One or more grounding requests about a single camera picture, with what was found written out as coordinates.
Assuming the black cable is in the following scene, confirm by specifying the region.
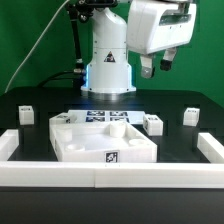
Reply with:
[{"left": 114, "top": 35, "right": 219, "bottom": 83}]
[{"left": 37, "top": 69, "right": 84, "bottom": 89}]

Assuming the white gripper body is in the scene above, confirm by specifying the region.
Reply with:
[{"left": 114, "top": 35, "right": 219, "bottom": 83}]
[{"left": 127, "top": 0, "right": 197, "bottom": 55}]

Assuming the grey cable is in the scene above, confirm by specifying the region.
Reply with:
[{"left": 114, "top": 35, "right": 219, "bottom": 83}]
[{"left": 3, "top": 0, "right": 72, "bottom": 94}]

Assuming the white U-shaped fence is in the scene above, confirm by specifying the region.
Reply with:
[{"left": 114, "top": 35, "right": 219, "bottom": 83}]
[{"left": 0, "top": 129, "right": 224, "bottom": 189}]

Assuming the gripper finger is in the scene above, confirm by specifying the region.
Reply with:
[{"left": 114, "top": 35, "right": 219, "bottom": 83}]
[
  {"left": 140, "top": 54, "right": 155, "bottom": 78},
  {"left": 160, "top": 47, "right": 177, "bottom": 71}
]

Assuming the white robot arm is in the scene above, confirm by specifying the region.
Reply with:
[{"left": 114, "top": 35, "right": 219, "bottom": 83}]
[{"left": 81, "top": 0, "right": 197, "bottom": 100}]

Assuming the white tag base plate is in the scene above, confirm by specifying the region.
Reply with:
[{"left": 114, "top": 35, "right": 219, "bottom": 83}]
[{"left": 68, "top": 110, "right": 145, "bottom": 125}]

